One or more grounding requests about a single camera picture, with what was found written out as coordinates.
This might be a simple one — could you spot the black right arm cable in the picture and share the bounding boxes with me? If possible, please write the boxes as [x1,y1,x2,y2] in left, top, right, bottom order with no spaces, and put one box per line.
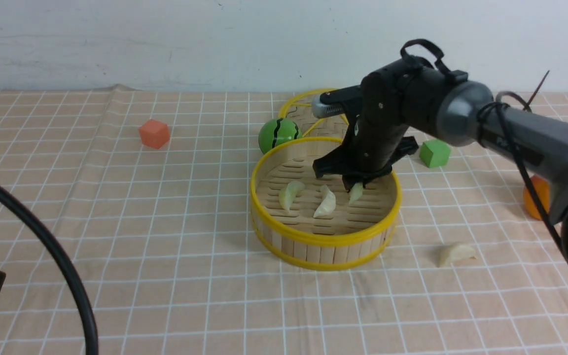
[400,38,568,336]

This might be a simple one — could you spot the orange foam cube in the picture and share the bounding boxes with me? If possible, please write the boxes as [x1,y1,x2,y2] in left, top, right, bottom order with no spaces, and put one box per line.
[138,119,171,150]

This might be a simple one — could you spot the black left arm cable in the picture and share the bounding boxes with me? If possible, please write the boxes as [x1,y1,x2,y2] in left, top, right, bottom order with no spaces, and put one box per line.
[0,166,99,355]

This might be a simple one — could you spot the cream dumpling front edge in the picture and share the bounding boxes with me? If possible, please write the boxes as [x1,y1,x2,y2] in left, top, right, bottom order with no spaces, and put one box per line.
[313,185,336,218]

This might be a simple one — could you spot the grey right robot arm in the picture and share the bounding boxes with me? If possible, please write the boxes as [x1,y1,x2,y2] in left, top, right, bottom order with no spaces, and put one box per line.
[312,58,568,263]

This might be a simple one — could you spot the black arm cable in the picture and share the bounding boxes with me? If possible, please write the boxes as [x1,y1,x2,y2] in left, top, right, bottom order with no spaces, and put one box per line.
[400,38,568,336]
[0,166,99,355]

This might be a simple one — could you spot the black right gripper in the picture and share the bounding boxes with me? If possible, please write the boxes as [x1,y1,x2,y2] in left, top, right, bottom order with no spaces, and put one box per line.
[312,62,419,193]

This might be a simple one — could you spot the bamboo steamer lid yellow rim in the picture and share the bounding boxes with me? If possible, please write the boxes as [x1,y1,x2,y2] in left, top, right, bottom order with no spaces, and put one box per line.
[277,88,349,139]

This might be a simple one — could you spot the green foam cube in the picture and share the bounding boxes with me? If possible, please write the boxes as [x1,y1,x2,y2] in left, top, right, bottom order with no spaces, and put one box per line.
[419,139,452,169]

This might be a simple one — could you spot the cream white dumpling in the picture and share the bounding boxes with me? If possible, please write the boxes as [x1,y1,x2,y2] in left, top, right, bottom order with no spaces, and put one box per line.
[438,243,476,268]

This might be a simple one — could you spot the bamboo steamer tray yellow rim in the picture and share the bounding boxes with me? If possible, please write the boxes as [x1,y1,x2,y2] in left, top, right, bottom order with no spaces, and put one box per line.
[249,137,403,271]

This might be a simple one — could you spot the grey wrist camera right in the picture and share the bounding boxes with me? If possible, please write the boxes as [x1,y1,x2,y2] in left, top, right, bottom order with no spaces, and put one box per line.
[311,85,363,119]

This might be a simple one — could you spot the pale green curved dumpling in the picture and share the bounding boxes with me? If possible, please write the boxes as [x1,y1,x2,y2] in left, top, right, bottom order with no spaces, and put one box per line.
[349,182,364,205]

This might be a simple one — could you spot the orange yellow toy pear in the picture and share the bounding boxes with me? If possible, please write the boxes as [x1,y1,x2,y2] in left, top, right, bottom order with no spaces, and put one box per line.
[523,175,552,221]

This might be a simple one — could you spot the green watermelon toy ball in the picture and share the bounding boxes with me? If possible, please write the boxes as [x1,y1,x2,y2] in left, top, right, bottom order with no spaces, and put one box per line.
[258,118,302,154]

